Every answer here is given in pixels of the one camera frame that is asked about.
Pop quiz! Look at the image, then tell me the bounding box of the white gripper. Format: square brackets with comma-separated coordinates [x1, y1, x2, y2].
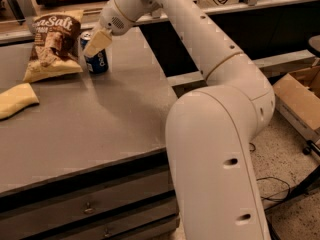
[83, 0, 159, 57]

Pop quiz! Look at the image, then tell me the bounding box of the blue pepsi can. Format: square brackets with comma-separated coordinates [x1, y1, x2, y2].
[80, 31, 109, 74]

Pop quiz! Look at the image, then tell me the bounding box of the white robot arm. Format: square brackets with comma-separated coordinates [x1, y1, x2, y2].
[84, 0, 275, 240]

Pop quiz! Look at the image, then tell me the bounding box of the brown sea salt chip bag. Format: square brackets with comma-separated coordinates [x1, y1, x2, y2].
[23, 10, 83, 83]

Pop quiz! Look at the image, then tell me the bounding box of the yellow sponge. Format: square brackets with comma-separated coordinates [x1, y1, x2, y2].
[0, 83, 39, 120]

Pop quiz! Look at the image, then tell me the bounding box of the grey drawer cabinet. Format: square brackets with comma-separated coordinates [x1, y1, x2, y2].
[0, 28, 178, 240]

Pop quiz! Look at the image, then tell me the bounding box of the cardboard box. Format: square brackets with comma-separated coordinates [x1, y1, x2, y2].
[273, 66, 320, 143]

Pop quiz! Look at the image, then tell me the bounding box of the grey metal rail frame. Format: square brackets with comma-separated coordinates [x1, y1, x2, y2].
[0, 0, 320, 92]

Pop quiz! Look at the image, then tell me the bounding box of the black power cable with adapter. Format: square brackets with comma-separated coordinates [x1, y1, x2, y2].
[249, 142, 292, 205]

